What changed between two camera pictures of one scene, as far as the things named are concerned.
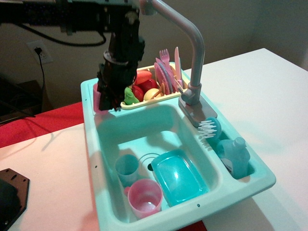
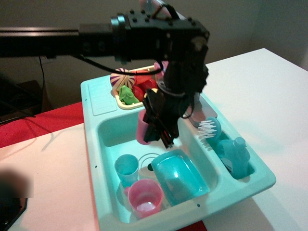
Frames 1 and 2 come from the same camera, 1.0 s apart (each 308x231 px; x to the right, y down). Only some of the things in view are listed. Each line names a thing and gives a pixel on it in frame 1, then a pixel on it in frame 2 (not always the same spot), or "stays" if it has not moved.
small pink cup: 96,98 -> 142,127
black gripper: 117,73 -> 167,106
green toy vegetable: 129,97 stays
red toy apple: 139,90 stays
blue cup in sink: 126,166 stays
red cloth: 18,130 stays
